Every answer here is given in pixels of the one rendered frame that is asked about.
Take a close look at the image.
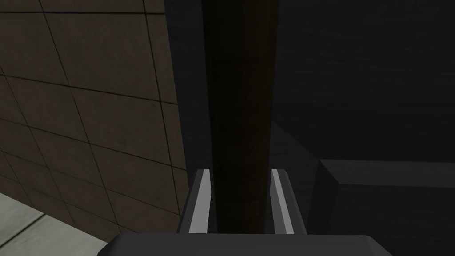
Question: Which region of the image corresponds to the dark brown door leaf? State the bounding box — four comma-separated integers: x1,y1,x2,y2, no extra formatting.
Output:
201,0,281,235

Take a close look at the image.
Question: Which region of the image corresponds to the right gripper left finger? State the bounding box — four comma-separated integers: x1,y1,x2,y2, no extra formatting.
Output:
176,168,212,235

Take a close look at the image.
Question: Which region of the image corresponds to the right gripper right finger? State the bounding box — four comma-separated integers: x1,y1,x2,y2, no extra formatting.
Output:
270,168,308,235

